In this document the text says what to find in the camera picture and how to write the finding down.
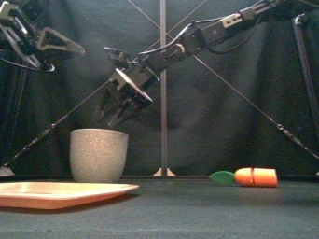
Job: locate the orange square plate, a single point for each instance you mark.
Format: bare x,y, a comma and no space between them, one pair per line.
58,194

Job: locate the grey vertical frame pole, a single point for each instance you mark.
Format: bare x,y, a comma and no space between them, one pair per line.
163,140

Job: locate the grey speckled cup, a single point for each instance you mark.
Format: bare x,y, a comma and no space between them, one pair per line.
98,155

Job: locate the dark side frame post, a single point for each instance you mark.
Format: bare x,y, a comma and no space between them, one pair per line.
307,74

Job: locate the orange toy carrot green leaf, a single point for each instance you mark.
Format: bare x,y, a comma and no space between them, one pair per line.
255,177

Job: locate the grey frame foot bracket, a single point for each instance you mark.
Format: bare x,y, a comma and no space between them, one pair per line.
6,172

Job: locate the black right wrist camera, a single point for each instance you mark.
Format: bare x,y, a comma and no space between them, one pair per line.
118,56

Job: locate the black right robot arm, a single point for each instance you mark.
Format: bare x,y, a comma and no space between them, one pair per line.
215,29

